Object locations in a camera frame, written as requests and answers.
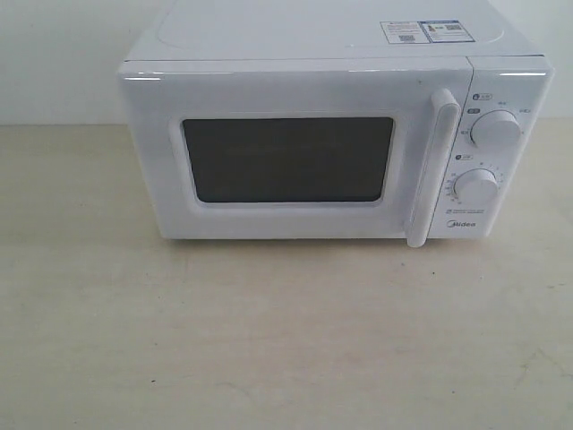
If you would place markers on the white control knob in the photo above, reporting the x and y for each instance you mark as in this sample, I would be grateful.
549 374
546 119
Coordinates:
477 186
495 130

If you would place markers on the upper white control knob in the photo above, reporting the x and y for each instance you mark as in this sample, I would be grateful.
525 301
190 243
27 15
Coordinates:
495 130

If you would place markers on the white microwave door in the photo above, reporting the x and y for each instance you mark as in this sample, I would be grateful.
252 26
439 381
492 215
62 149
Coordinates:
295 149

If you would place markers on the white microwave oven body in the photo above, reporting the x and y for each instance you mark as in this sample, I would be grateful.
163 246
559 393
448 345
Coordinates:
510 72

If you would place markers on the warning label sticker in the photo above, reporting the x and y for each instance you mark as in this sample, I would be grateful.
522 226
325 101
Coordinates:
425 32

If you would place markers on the lower white control knob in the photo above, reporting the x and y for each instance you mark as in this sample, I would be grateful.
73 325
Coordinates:
477 186

